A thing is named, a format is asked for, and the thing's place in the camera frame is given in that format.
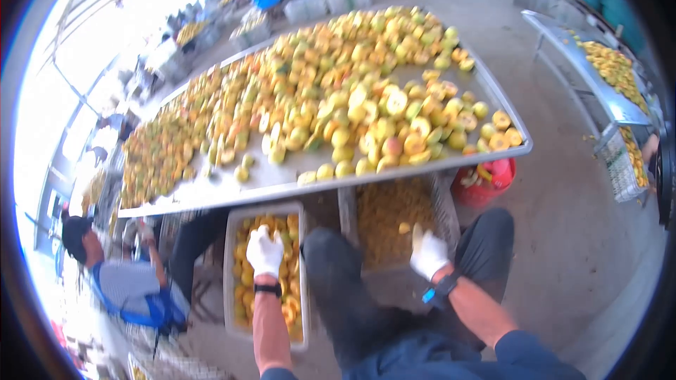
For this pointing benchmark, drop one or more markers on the person's left hand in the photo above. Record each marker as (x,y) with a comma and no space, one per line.
(264,254)

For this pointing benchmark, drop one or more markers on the person's right hand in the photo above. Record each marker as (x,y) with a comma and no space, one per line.
(429,255)

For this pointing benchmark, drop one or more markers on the person's right fingers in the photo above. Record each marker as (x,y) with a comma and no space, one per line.
(417,233)

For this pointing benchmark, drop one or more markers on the person's left fingers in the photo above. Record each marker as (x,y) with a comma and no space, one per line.
(261,232)

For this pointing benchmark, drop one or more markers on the white crate of fruit halves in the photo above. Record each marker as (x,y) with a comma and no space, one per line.
(266,274)

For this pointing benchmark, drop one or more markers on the black wrist band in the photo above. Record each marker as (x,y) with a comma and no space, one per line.
(441,290)
(268,289)

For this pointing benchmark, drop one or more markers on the person's legs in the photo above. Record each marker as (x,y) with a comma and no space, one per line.
(380,279)

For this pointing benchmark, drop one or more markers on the red plastic bucket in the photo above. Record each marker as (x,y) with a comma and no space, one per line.
(483,182)

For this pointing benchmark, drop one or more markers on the large metal sorting tray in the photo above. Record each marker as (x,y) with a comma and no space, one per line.
(322,169)

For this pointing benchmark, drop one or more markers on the person's body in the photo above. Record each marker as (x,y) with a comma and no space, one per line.
(422,356)

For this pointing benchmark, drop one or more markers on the pile of yellow halved fruits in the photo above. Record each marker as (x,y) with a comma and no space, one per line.
(306,100)

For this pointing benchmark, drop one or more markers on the long metal table with fruits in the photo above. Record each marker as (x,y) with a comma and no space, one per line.
(602,74)

